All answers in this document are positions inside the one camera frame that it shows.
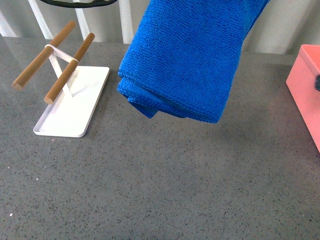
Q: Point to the blue microfiber cloth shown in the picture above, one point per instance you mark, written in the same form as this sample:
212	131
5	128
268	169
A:
184	56

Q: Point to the white towel rack stand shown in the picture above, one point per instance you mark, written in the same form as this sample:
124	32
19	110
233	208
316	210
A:
73	98

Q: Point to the pink plastic box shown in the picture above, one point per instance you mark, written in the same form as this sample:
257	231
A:
303	83

